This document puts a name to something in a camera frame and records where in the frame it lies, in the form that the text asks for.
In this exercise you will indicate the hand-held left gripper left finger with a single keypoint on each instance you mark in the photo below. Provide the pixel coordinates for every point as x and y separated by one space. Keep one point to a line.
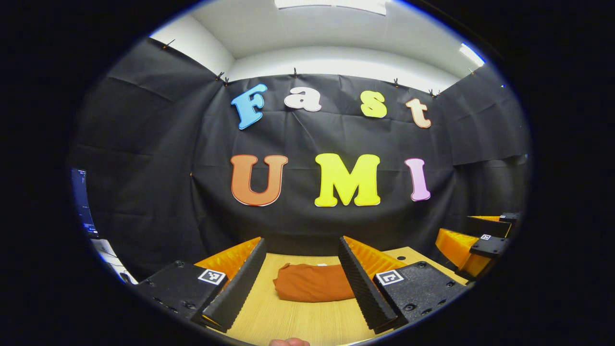
240 288

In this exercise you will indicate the orange button-up shirt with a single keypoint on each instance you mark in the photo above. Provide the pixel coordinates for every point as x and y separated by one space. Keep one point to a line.
312 283

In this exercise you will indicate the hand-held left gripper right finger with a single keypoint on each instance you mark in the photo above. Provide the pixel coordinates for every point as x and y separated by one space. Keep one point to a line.
362 288

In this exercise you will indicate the ceiling light panel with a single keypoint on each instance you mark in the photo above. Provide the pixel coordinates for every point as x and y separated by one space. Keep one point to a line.
472 54
331 6

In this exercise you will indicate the white desk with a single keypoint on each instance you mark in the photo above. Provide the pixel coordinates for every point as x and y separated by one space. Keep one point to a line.
108 254

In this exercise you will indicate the black backdrop cloth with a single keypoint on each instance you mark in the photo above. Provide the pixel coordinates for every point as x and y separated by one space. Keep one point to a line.
288 221

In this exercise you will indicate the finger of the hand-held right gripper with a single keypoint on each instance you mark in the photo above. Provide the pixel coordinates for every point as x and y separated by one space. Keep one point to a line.
487 228
490 246

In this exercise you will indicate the computer monitor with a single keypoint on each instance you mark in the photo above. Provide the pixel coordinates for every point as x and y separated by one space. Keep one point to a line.
82 202

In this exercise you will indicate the row of black cloth clips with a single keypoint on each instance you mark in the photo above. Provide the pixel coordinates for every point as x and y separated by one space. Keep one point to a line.
295 73

